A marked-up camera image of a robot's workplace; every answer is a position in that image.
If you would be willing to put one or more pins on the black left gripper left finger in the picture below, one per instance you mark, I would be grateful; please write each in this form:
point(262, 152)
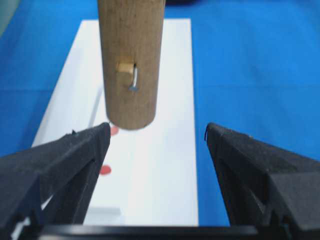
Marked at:
point(52, 183)

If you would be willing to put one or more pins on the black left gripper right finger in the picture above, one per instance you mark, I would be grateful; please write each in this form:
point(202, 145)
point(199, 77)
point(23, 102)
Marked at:
point(269, 193)

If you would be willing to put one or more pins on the wooden mallet hammer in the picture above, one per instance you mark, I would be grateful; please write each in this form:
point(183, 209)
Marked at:
point(131, 39)

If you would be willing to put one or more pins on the red dot mark left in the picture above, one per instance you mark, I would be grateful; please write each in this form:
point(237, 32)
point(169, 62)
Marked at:
point(105, 170)

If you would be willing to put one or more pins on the red dot mark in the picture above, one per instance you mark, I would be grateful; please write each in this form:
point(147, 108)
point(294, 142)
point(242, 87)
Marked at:
point(114, 130)
point(105, 170)

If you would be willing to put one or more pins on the red dot mark middle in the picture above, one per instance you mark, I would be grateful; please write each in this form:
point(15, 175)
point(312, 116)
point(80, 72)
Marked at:
point(114, 130)

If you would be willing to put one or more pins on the large white foam board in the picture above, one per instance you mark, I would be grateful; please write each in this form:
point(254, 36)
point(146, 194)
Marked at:
point(153, 178)

